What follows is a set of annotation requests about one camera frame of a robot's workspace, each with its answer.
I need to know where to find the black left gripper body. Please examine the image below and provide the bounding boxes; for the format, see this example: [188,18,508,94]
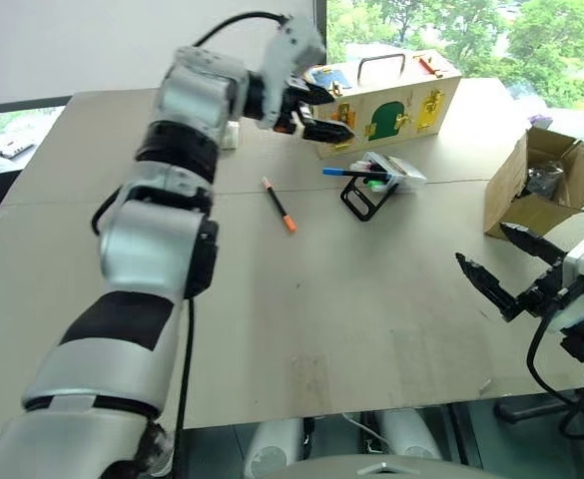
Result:
[273,78,317,139]

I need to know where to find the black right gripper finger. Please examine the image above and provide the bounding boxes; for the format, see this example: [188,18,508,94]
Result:
[499,222,568,273]
[454,251,521,323]

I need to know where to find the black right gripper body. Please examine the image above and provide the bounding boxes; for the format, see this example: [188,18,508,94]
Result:
[514,262,584,320]

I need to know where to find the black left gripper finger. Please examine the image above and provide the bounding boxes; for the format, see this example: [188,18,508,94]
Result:
[291,77,336,105]
[300,117,356,147]

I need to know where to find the black pen with blue cap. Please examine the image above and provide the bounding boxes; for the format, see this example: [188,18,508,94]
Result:
[321,167,391,182]

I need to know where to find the black mesh pen holder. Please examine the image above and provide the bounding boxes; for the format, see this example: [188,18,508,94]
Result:
[339,172,403,223]

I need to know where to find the black pen with orange caps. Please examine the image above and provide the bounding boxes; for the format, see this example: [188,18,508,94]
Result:
[260,176,298,235]

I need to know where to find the open brown cardboard box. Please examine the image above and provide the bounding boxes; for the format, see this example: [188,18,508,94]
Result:
[482,125,584,241]

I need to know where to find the wooden lock busy box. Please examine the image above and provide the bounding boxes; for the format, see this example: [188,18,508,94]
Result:
[304,48,463,161]

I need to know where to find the black items in cardboard box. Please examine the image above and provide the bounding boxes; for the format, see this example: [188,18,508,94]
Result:
[513,160,567,204]

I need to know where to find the small white box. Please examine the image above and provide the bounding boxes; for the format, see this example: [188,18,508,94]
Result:
[219,119,242,152]

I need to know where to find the clear plastic marker case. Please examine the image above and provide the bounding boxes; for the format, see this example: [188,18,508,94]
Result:
[348,151,428,195]

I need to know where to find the black chair base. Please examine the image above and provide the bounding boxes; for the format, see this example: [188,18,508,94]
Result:
[493,392,584,426]

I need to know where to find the white rounded robot leg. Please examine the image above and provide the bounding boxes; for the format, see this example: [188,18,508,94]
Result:
[374,407,443,463]
[244,417,304,479]

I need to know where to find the grey rounded robot torso part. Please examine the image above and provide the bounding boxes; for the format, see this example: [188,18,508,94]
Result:
[266,453,492,479]

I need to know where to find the white device on side desk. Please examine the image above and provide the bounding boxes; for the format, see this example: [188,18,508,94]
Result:
[0,138,37,161]

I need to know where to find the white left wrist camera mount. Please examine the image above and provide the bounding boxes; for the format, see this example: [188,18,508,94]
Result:
[260,14,327,130]

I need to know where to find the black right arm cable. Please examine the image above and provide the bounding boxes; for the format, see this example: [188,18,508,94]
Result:
[526,304,584,441]

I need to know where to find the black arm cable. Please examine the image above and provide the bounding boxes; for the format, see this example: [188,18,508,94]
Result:
[191,12,292,49]
[526,304,584,441]

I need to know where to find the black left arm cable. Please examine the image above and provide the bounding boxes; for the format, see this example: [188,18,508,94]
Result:
[191,12,292,49]

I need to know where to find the thin white cable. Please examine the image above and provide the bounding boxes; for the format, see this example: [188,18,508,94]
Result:
[340,411,397,453]

